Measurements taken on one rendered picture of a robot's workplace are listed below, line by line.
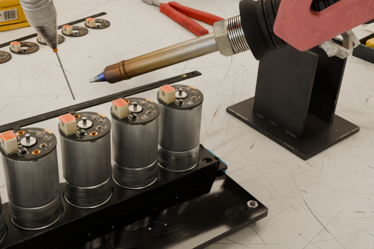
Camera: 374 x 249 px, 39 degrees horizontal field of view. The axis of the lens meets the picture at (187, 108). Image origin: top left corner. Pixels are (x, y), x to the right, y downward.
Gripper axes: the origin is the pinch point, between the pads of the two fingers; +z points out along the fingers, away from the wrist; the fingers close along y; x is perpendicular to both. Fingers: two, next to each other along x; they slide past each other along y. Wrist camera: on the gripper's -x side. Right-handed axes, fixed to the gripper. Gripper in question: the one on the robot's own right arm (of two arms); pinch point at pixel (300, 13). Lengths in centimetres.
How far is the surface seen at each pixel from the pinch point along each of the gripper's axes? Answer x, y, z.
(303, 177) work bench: 8.5, -7.3, 10.2
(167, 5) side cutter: -3.7, -32.4, 16.0
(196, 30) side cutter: -0.2, -27.4, 14.3
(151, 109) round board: -2.2, -2.9, 9.1
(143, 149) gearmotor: -1.4, -1.6, 10.6
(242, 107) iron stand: 4.6, -14.2, 12.0
